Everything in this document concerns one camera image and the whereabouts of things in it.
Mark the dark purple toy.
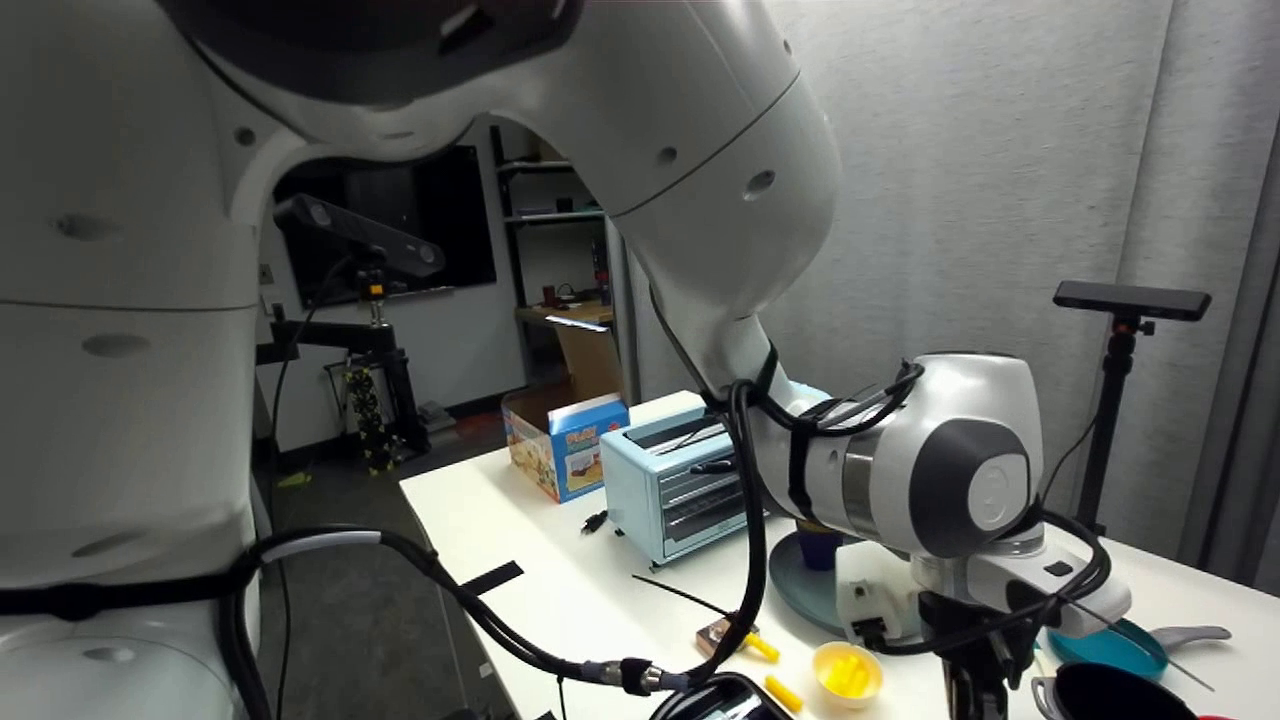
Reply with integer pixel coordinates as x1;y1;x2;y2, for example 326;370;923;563
791;520;847;576

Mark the black plastic tray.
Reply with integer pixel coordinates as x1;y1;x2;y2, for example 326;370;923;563
646;668;791;720

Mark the small cream plastic bowl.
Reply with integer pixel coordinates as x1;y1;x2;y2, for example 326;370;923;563
809;635;886;713

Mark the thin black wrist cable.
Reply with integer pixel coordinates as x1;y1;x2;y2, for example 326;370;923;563
743;355;1114;655

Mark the black camera tripod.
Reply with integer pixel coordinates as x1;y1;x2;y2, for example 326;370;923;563
251;273;431;472

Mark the black tape piece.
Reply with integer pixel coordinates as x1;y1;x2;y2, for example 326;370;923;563
453;559;529;598

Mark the teal flat dish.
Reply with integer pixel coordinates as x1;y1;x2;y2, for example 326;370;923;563
1045;617;1175;688

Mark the large grey plate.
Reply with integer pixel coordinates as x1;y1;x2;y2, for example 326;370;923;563
768;524;945;647

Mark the grey utensil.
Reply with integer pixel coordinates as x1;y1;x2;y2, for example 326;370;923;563
1146;620;1239;659

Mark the black wall monitor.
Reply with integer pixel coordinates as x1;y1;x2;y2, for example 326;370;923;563
272;139;500;312

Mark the blue cereal box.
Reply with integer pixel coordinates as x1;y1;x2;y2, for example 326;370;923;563
500;392;630;507

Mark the small brown card box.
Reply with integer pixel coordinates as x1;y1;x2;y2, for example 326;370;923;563
687;613;740;659

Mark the yellow toy fry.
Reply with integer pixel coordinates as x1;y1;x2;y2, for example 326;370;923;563
759;673;809;716
740;629;789;668

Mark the brown cardboard box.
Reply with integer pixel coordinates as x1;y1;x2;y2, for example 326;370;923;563
514;298;623;398

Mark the black bar camera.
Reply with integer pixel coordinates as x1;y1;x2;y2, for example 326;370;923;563
1053;274;1217;325

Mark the black camera stand pole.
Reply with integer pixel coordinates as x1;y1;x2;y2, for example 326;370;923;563
1071;312;1161;535

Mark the white shelf unit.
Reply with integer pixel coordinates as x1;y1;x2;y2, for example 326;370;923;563
486;121;630;405

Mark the grey curtain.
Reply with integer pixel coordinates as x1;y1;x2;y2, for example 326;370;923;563
765;0;1280;591

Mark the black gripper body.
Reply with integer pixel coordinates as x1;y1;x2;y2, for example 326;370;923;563
916;591;1061;720

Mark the black stereo camera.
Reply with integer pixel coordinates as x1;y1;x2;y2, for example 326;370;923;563
272;192;448;284

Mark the thin dark stick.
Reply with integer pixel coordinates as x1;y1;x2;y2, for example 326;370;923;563
629;566;734;623

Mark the black cup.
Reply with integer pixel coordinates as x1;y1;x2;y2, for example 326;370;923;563
1048;659;1198;720

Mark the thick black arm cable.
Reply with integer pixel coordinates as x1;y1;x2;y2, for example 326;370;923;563
217;340;783;720

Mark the light blue toy toaster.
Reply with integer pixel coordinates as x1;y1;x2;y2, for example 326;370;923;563
594;397;752;570

